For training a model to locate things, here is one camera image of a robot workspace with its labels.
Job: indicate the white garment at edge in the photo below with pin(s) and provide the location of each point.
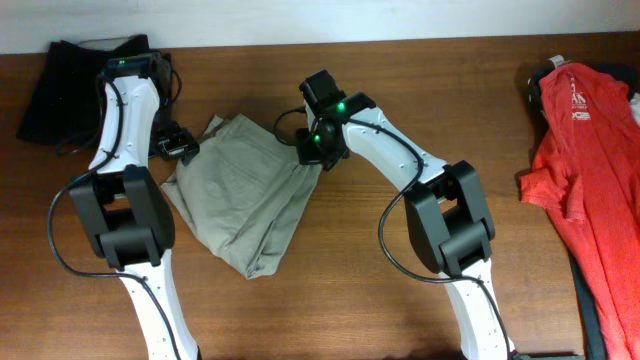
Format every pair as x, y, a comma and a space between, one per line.
634, 104

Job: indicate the khaki shorts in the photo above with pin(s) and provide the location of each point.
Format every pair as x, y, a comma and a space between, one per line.
243, 195

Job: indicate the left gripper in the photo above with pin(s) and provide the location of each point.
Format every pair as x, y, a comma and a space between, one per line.
181, 141

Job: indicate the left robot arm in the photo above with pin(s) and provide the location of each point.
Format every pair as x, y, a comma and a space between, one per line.
122, 210

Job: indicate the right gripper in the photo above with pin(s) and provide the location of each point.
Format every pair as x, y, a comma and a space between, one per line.
306, 152

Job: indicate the folded black garment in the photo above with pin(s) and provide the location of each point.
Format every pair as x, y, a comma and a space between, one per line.
64, 106

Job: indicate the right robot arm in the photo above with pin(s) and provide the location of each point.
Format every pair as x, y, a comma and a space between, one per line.
449, 223

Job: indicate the red printed t-shirt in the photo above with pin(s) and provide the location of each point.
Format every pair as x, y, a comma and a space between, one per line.
585, 175

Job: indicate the dark garment under pile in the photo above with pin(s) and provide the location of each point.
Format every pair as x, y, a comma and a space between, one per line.
594, 340

